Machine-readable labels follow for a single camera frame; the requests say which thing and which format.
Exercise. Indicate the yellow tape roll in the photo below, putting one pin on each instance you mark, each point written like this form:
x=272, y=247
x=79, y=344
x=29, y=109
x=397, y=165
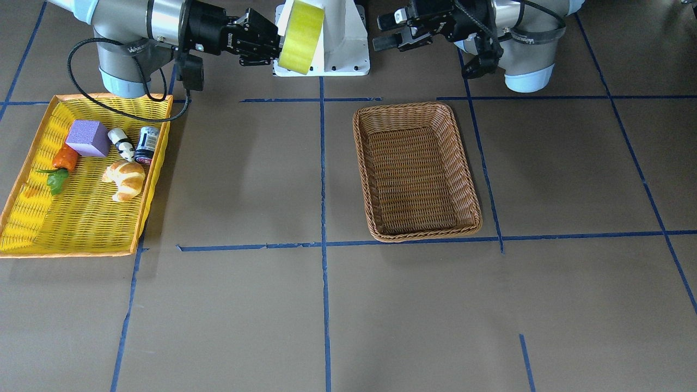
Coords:
x=301, y=38

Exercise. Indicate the toy carrot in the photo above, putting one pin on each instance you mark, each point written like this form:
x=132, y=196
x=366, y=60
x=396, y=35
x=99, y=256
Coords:
x=63, y=164

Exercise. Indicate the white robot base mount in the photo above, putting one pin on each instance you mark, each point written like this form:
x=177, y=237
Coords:
x=343, y=45

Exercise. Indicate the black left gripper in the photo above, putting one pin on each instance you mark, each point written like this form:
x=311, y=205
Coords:
x=467, y=15

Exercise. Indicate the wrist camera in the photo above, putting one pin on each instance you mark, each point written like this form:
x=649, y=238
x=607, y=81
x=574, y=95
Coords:
x=190, y=71
x=483, y=63

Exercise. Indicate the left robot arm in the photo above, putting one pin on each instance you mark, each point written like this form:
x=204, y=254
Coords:
x=519, y=37

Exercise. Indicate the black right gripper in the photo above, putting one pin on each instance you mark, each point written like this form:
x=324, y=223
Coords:
x=209, y=27

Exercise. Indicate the small dark jar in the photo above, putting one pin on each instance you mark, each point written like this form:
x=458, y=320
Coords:
x=146, y=145

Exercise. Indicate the toy croissant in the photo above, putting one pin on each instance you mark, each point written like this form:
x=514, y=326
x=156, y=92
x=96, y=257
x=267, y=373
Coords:
x=128, y=177

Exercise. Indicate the purple foam cube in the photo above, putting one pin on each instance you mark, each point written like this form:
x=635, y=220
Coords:
x=89, y=138

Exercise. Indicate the panda figurine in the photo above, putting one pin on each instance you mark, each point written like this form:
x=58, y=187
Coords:
x=123, y=144

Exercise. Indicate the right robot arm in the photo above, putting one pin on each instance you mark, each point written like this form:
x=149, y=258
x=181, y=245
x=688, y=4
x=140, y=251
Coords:
x=136, y=38

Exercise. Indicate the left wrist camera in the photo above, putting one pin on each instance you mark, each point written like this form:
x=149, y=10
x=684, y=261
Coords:
x=483, y=63

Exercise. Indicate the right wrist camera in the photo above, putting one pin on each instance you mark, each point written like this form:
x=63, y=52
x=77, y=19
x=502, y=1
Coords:
x=190, y=71

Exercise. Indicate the brown wicker basket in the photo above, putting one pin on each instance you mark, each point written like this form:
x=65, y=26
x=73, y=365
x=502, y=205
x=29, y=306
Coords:
x=414, y=172

